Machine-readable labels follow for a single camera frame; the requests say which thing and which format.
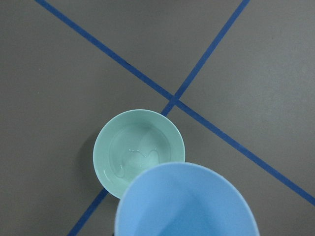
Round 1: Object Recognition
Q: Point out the light blue plastic cup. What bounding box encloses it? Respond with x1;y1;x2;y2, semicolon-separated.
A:
114;163;259;236

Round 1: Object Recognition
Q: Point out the light green bowl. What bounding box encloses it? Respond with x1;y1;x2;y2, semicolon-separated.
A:
93;109;186;199

